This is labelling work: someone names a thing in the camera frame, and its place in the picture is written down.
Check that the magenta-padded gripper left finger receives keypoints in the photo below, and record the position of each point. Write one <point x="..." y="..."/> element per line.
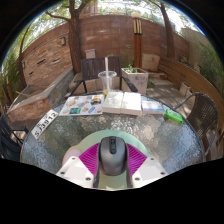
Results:
<point x="75" y="171"/>

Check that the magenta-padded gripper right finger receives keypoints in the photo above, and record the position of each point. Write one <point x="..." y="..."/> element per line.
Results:
<point x="150" y="171"/>

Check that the dark grey computer mouse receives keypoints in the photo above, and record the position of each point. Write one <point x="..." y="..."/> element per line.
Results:
<point x="113" y="156"/>

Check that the small green object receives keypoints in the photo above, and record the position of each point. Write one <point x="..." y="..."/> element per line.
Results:
<point x="174" y="116"/>

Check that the small blue-white booklet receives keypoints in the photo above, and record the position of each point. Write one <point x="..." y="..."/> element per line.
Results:
<point x="152" y="106"/>

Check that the colourful picture sheet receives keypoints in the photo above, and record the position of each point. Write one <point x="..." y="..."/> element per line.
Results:
<point x="81" y="105"/>

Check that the open white book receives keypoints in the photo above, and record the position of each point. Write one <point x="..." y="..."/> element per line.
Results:
<point x="121" y="103"/>

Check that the stone raised garden bed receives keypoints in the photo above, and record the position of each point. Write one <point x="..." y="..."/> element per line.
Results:
<point x="36" y="103"/>

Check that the brown wicker chair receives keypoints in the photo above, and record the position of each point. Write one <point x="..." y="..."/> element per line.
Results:
<point x="203" y="113"/>

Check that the small white planter pot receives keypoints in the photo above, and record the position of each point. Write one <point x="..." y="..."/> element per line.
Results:
<point x="185" y="89"/>

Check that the white square planter with plant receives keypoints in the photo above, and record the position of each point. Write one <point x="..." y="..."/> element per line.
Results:
<point x="138" y="80"/>

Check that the clear plastic cup with straw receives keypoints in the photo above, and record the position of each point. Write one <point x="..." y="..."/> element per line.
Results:
<point x="107" y="80"/>

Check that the dark wooden slatted chair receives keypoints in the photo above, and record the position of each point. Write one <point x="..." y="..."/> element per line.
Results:
<point x="91" y="68"/>

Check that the beige stone slab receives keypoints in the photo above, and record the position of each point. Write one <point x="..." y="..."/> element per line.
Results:
<point x="151" y="62"/>

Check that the thin leaning tree trunk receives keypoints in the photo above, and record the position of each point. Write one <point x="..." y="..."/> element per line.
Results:
<point x="22" y="66"/>

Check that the thick forked tree trunk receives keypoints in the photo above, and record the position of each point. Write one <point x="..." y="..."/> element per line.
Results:
<point x="75" y="43"/>

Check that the slim tree trunk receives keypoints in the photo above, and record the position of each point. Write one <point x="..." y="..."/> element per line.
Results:
<point x="168" y="36"/>

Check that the white wall utility box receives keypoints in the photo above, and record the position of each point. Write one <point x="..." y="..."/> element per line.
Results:
<point x="90" y="54"/>

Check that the dark wall lamp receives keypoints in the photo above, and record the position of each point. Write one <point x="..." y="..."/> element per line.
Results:
<point x="63" y="41"/>
<point x="23" y="64"/>

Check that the wooden garden lamp post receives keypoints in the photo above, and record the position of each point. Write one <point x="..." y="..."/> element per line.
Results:
<point x="137" y="43"/>

